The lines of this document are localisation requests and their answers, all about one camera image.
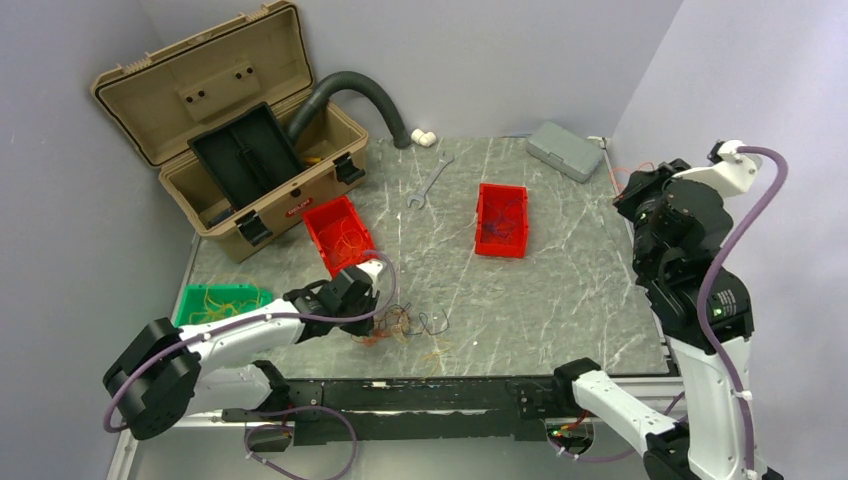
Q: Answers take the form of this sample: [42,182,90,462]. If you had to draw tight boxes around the orange cables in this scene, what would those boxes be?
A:
[320,161,657,348]

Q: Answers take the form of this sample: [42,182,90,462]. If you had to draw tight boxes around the yellow cables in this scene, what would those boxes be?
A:
[195,276,458,372]

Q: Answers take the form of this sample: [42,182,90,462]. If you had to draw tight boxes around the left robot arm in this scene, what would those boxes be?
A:
[102,259,396,440]

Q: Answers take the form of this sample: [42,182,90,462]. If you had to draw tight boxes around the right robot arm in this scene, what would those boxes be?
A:
[550,159,778,479]

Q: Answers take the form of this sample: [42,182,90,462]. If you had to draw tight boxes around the grey plastic case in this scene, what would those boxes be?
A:
[526,121,603,183]

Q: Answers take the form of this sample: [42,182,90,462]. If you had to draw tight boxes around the red bin right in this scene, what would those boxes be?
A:
[474,183,529,258]

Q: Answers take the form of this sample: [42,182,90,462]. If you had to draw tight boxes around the steel open-end wrench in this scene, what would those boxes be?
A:
[406,151,455,209]

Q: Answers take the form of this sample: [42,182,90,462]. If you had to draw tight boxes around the white pipe fitting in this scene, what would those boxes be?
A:
[410,129,438,148]

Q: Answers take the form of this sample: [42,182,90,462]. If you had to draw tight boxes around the red bin near toolbox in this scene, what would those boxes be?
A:
[303,196,376,277]

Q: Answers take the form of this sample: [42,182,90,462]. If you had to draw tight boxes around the black toolbox tray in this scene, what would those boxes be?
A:
[188,102,306,210]

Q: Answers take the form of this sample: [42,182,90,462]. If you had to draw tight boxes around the green plastic bin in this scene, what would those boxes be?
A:
[172,284,274,327]

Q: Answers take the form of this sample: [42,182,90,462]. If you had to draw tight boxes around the tan open toolbox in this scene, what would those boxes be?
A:
[90,1,368,262]

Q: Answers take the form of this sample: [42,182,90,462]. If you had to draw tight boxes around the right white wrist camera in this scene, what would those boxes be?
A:
[672,140,763,198]

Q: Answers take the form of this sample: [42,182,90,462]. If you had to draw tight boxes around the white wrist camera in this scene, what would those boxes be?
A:
[356,258,390,290]
[672,140,763,198]

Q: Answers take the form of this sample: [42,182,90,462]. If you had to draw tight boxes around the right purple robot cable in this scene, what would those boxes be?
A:
[547,145,790,480]

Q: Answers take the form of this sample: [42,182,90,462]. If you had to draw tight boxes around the black corrugated hose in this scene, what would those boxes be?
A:
[286,70,413,150]

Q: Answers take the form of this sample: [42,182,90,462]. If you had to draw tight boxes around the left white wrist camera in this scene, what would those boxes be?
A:
[356,258,390,290]

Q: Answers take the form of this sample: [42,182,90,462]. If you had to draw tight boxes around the black aluminium base frame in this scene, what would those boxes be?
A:
[119,362,704,458]

